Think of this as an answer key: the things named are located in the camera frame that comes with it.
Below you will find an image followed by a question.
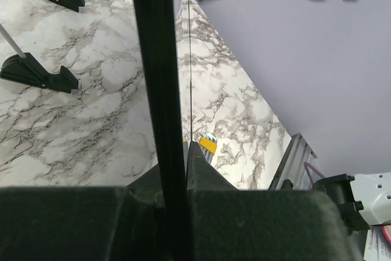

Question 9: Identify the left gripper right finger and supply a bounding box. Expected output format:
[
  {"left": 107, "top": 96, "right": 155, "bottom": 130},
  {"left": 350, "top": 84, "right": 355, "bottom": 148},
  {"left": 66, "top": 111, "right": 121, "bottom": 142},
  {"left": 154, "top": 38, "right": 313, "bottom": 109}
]
[{"left": 187, "top": 142, "right": 354, "bottom": 261}]

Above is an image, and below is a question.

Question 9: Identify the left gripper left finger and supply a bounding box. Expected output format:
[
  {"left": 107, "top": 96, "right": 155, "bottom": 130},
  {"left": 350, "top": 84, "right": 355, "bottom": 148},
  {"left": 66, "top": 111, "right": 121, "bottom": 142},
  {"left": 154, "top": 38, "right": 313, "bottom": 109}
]
[{"left": 0, "top": 163, "right": 167, "bottom": 261}]

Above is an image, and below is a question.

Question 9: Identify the aluminium extrusion frame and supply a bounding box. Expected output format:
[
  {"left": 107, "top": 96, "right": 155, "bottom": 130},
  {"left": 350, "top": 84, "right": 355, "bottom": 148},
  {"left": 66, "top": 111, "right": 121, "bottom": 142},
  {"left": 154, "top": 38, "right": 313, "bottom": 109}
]
[{"left": 268, "top": 133, "right": 317, "bottom": 190}]

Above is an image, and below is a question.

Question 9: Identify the whiteboard stand right foot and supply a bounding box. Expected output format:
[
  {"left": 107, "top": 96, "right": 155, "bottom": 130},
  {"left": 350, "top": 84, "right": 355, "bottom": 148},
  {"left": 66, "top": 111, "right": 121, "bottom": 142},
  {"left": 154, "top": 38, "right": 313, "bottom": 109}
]
[{"left": 0, "top": 22, "right": 80, "bottom": 94}]

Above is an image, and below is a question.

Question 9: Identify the white whiteboard black frame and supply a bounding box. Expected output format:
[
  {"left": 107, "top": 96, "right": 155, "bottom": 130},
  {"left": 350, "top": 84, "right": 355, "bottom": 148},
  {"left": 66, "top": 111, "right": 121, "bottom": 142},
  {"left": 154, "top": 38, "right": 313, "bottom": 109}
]
[{"left": 133, "top": 0, "right": 191, "bottom": 260}]

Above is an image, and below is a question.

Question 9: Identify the yellow grey small connector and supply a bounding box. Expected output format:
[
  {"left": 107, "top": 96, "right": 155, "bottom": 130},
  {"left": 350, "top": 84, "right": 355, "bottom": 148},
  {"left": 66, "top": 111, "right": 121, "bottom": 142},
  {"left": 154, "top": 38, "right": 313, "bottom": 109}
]
[{"left": 199, "top": 132, "right": 217, "bottom": 164}]

